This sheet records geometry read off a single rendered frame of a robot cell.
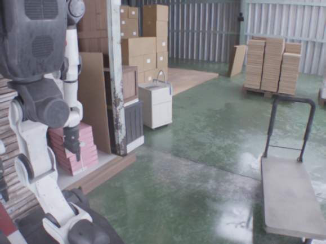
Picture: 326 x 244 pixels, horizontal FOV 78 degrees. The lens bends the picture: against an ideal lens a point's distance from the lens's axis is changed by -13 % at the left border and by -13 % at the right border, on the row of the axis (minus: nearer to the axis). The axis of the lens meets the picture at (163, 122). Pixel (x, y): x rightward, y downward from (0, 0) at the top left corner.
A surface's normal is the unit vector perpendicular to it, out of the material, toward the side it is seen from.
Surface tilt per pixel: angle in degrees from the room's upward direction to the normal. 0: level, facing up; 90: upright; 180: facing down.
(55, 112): 90
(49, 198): 60
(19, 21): 90
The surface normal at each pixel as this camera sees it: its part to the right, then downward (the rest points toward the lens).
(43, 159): 0.84, 0.15
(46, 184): 0.73, -0.29
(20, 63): 0.81, 0.44
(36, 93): 0.59, -0.51
